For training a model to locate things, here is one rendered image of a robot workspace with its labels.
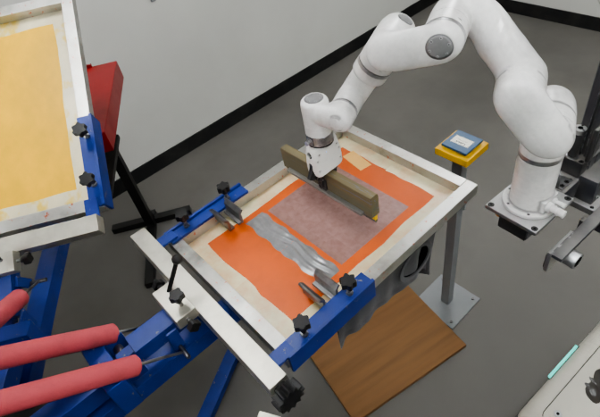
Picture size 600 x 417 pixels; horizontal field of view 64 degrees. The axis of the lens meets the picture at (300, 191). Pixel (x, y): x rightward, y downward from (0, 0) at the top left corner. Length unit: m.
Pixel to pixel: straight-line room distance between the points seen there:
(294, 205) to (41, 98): 0.90
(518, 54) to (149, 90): 2.63
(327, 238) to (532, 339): 1.26
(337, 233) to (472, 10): 0.74
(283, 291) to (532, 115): 0.77
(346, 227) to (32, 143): 1.03
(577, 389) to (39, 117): 2.03
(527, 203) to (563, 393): 0.93
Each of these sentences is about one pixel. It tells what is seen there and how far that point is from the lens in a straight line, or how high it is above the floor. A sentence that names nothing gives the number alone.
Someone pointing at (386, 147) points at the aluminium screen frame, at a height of 0.99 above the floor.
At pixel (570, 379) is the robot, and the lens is 2.05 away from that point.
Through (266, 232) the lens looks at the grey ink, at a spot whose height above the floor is 0.96.
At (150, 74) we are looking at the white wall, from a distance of 3.30.
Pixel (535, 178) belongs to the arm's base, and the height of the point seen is 1.26.
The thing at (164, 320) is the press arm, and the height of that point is 1.04.
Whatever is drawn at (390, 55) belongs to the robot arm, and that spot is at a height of 1.57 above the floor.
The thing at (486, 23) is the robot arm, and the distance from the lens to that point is 1.05.
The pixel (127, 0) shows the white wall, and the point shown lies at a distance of 3.15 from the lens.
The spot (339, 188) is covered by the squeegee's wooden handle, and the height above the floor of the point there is 1.11.
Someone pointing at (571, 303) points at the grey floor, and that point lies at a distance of 2.58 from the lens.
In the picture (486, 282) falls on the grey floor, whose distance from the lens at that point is 2.56.
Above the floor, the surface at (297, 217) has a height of 0.96.
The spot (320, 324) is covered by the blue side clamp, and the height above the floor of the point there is 1.00.
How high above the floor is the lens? 2.04
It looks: 42 degrees down
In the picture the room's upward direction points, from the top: 12 degrees counter-clockwise
